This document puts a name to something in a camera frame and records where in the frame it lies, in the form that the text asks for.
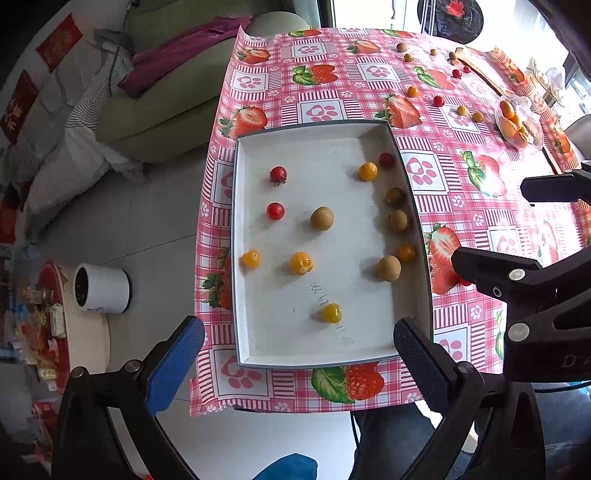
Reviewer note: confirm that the dark round stool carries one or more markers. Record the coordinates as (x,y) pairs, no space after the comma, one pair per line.
(450,16)

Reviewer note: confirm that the red round side table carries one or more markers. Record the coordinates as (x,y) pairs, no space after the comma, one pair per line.
(32,327)

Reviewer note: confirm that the white pillow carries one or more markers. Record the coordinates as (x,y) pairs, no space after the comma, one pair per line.
(69,170)

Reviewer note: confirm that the clear glass bowl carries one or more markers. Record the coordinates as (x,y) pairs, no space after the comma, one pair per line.
(531,120)

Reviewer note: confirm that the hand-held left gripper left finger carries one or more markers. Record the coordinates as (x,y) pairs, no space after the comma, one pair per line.
(175,364)

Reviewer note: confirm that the clear plastic wrap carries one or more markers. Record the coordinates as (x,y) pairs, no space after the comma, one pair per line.
(547,76)

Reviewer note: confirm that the white tray with grey rim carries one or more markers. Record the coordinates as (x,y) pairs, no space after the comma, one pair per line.
(323,277)

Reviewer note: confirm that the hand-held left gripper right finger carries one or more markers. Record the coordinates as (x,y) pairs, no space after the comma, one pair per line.
(418,360)

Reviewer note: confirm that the purple cloth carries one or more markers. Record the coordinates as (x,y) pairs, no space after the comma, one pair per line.
(175,53)

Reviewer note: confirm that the grey striped blanket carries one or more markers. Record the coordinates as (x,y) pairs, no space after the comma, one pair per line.
(97,78)

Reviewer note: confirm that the white round bin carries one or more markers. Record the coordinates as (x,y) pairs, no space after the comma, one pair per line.
(104,288)

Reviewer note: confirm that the white chair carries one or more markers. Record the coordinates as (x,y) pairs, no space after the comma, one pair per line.
(579,136)

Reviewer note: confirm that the brown wooden strip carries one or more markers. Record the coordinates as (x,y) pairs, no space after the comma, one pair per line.
(480,64)

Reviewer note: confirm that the strawberry print pink tablecloth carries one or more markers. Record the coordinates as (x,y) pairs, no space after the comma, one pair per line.
(332,74)

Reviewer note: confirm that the green sofa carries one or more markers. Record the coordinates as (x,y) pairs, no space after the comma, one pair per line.
(184,101)

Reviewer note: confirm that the blue slipper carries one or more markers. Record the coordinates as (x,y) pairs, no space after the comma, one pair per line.
(286,468)

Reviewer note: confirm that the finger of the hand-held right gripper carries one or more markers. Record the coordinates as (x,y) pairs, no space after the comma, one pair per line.
(554,187)
(498,272)

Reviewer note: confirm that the orange kumquat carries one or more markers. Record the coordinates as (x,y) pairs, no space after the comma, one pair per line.
(510,128)
(525,134)
(507,110)

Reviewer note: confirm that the red paper wall decoration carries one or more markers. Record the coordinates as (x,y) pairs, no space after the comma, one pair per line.
(18,108)
(57,41)

